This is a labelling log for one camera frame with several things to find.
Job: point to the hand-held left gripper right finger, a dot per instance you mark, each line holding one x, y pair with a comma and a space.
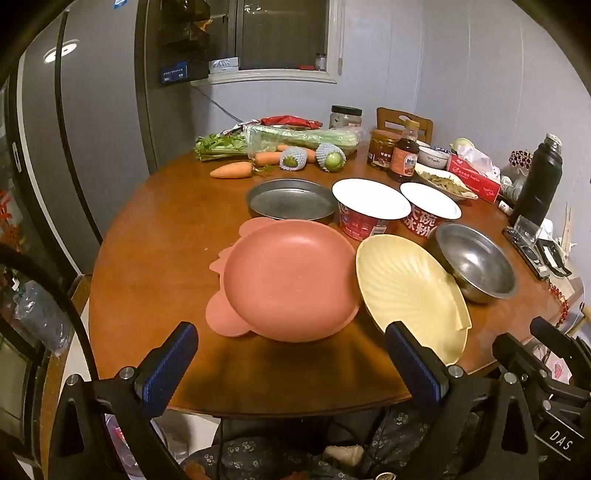
415, 364

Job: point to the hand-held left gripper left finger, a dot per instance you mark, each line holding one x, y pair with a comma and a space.
167, 364

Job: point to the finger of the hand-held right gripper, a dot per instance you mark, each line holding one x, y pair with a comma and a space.
510, 353
551, 334

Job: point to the yellow shell-shaped plate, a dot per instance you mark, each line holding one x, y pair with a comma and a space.
406, 286

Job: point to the stainless steel bowl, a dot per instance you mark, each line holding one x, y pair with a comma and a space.
475, 263

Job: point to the red paper bowl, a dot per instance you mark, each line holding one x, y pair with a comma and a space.
360, 226
415, 224

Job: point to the round pink plate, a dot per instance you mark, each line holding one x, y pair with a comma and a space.
286, 281

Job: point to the round metal plate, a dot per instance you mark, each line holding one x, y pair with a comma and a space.
291, 201

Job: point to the pink printed cloth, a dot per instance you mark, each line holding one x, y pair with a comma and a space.
556, 369

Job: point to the black flat device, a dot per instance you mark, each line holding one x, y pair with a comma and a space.
531, 251

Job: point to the dark floral clothing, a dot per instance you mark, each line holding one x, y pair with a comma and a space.
258, 452

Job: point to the clear plastic bag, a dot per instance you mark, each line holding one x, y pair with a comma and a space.
41, 318

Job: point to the small white bottle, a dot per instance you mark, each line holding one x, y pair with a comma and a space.
504, 207

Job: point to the black thermos flask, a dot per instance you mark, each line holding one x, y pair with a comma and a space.
538, 184

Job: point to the white plastic bottle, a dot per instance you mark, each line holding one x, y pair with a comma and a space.
512, 187

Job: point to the red tissue box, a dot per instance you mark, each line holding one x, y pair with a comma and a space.
471, 180

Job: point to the red bead flower ornament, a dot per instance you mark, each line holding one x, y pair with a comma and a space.
521, 158

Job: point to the white plate of green beans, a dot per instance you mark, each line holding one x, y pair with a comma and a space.
443, 182

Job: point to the dark vinegar bottle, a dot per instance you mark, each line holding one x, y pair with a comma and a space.
404, 164

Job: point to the carrot with green stem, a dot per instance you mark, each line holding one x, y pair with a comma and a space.
231, 170

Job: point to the white ceramic bowl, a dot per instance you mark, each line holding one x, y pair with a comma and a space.
433, 159

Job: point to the pale yellow container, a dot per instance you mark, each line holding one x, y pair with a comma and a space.
461, 144

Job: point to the sauce jar with yellow lid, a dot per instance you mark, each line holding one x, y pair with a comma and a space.
381, 154

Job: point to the green fruit in foam net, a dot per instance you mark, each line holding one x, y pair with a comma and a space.
291, 161
333, 161

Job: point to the wooden chair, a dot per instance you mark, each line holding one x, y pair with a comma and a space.
392, 115

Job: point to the celery in plastic bag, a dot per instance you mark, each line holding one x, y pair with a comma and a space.
300, 138

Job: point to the glass jar with black lid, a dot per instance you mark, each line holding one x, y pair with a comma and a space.
345, 119

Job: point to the grey refrigerator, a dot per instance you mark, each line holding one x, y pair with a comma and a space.
106, 115

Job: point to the red snack bag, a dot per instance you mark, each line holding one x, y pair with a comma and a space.
291, 121

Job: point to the blue box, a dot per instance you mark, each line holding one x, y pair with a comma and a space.
182, 73

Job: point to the white box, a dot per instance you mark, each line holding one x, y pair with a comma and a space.
224, 64

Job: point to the white framed window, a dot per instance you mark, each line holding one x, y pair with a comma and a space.
286, 32

